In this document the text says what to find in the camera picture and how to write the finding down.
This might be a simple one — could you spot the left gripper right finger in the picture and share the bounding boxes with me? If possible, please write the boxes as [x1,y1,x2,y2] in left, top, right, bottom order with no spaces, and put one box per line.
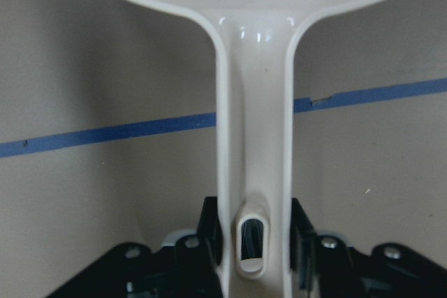
[290,198,367,297]

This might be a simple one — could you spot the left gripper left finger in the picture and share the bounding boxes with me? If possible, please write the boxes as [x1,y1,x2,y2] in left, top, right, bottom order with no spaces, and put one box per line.
[173,197,223,297]

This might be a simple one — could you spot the white plastic dustpan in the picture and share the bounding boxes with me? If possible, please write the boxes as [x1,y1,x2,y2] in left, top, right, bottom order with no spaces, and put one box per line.
[127,0,384,297]

